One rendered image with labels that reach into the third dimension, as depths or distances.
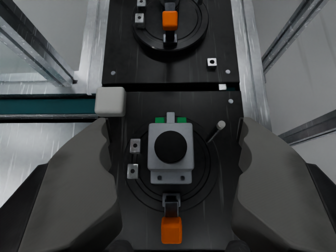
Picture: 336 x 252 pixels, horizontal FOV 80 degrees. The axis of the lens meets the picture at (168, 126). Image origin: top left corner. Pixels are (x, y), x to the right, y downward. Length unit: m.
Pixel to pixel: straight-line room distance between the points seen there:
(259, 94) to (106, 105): 0.26
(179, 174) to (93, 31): 0.33
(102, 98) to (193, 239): 0.25
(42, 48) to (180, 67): 0.21
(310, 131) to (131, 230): 0.28
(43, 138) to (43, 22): 0.34
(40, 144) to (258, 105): 0.40
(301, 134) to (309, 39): 0.34
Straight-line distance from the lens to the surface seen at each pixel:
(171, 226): 0.21
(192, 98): 0.34
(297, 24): 0.39
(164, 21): 0.30
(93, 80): 0.39
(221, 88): 0.37
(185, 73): 0.36
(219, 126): 0.22
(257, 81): 0.40
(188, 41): 0.38
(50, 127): 0.45
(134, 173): 0.28
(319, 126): 0.33
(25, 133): 0.47
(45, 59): 0.34
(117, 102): 0.33
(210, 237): 0.33
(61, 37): 0.62
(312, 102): 0.56
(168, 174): 0.22
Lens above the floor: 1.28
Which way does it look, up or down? 74 degrees down
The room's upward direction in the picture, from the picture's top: 3 degrees counter-clockwise
